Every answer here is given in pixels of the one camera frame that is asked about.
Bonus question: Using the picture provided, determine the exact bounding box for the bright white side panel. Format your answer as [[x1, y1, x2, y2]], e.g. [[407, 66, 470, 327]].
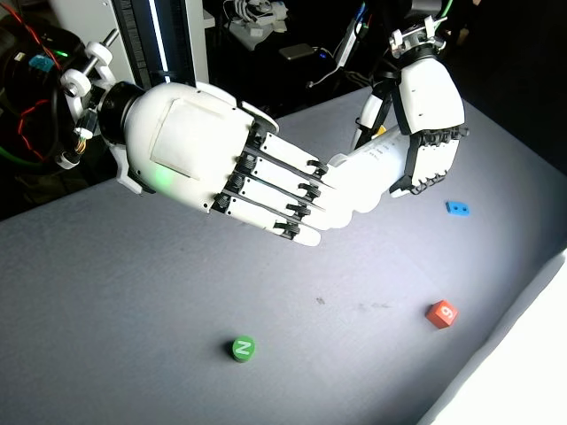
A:
[[416, 250, 567, 425]]

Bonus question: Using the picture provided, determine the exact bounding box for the grey power bank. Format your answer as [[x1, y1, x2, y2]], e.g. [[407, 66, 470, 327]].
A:
[[277, 42, 316, 62]]

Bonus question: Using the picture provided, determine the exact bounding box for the green round block letter N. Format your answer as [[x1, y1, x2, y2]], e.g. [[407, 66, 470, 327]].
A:
[[229, 335, 257, 364]]

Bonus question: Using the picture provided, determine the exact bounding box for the red block number 9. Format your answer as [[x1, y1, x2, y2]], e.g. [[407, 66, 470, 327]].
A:
[[425, 299, 460, 330]]

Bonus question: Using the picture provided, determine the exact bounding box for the grey table cloth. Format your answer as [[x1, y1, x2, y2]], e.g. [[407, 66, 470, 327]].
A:
[[0, 86, 567, 425]]

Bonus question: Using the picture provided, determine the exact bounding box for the white robot body column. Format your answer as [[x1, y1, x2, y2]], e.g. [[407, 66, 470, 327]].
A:
[[47, 0, 210, 92]]

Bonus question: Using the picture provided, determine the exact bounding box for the white cable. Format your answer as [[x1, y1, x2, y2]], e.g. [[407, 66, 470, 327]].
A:
[[305, 61, 349, 89]]

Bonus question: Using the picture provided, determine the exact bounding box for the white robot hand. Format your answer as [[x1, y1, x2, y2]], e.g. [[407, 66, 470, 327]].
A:
[[123, 81, 337, 248], [352, 56, 470, 199]]

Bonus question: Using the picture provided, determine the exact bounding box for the white flat bar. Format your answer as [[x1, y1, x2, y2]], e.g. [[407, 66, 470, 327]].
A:
[[332, 15, 368, 68]]

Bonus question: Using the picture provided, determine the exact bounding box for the white parts pile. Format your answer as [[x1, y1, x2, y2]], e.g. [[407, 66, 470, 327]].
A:
[[223, 0, 289, 50]]

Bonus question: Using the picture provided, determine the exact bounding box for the large translucent plastic syringe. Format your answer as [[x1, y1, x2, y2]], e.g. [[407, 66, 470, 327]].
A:
[[321, 126, 416, 231]]

